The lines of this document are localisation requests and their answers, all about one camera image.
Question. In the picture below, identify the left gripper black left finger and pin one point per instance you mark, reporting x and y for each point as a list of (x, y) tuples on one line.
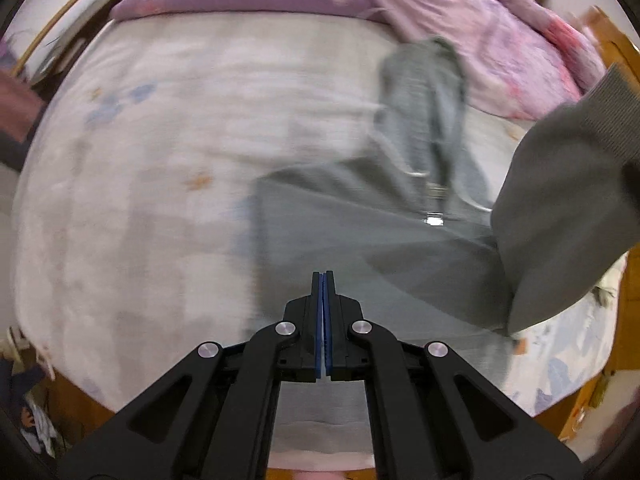
[(211, 416)]

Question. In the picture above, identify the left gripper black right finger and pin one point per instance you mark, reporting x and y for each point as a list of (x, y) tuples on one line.
[(432, 415)]

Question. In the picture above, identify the grey hooded sweatshirt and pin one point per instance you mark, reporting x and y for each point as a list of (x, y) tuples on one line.
[(444, 228)]

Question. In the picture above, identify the white patterned bed sheet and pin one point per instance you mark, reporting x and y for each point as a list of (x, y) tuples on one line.
[(135, 211)]

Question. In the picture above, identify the pink floral quilt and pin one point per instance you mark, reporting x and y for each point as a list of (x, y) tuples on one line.
[(520, 59)]

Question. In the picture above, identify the wooden headboard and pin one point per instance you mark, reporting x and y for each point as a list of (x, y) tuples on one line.
[(614, 47)]

